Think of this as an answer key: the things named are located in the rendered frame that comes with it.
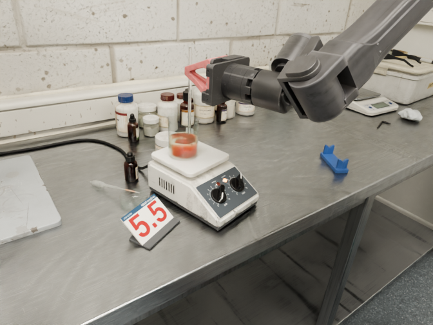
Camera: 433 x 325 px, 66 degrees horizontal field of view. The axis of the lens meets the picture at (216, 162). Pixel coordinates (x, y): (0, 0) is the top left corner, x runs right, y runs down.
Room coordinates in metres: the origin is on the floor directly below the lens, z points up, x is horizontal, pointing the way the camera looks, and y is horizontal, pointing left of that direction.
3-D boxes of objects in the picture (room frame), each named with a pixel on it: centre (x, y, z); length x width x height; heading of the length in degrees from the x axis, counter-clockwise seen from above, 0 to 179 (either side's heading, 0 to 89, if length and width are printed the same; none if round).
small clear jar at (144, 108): (0.96, 0.22, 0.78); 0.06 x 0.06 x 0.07
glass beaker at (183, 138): (0.60, 0.07, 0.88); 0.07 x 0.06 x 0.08; 22
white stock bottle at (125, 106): (0.89, 0.26, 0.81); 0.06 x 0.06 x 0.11
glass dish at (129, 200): (0.54, 0.16, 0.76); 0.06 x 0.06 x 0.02
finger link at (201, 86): (0.58, 0.02, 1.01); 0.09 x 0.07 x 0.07; 54
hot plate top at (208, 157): (0.61, 0.05, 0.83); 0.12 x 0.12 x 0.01; 51
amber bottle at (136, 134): (0.84, 0.23, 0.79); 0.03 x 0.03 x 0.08
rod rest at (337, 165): (0.77, -0.30, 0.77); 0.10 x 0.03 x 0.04; 9
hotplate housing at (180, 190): (0.59, 0.03, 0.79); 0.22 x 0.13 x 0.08; 51
